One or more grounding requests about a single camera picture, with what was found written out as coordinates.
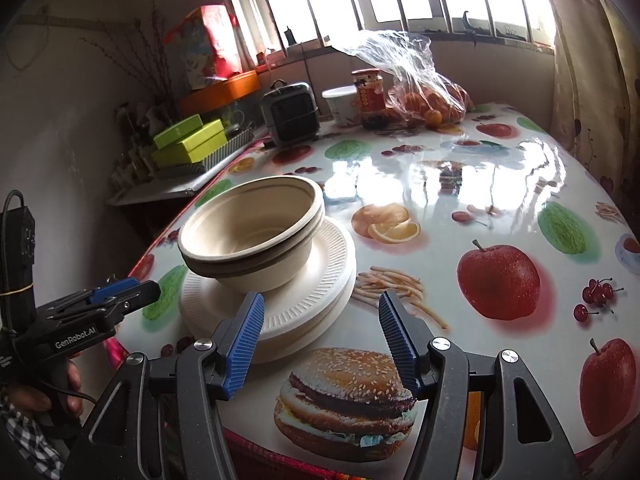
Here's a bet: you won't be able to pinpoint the orange tray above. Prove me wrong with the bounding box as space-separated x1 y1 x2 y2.
179 71 262 117

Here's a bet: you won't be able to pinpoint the grey striped tray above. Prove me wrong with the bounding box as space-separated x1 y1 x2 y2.
201 125 257 172

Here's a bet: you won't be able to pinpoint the patterned cream curtain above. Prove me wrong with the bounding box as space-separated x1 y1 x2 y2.
530 0 640 196

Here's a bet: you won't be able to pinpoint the grey desktop heater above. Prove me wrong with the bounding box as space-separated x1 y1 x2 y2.
261 81 321 147

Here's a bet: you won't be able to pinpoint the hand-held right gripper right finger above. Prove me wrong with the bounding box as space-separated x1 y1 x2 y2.
378 290 583 480

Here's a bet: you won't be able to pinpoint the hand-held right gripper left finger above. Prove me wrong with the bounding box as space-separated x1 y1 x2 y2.
65 291 265 480

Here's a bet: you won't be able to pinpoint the green box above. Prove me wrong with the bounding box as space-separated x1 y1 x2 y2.
152 114 204 151
149 120 227 169

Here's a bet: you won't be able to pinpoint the plastic bag of oranges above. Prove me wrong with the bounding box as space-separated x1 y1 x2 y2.
332 30 474 127

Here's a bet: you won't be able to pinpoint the dried twigs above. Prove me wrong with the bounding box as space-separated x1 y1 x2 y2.
100 0 177 107

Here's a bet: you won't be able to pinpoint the red-lidded glass jar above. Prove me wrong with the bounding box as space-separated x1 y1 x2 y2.
351 69 387 129

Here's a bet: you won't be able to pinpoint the white board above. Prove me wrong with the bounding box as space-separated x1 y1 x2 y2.
106 150 251 207

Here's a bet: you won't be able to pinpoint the black cable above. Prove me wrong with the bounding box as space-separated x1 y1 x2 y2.
47 387 102 411

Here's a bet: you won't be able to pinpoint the red gift bag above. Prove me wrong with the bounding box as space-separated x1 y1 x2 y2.
165 5 242 92

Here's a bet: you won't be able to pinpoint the white plastic cup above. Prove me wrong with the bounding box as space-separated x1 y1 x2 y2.
322 86 363 127

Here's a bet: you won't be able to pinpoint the printed fruit tablecloth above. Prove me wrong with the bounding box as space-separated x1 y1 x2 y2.
127 102 640 463

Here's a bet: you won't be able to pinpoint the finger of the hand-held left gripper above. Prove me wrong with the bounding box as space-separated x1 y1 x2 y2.
107 281 162 319
87 276 141 306

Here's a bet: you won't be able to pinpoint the person's left forearm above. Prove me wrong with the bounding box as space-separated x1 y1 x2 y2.
0 400 65 480

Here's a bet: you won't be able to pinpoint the person's left hand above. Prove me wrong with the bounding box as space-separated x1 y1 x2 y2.
7 360 85 428

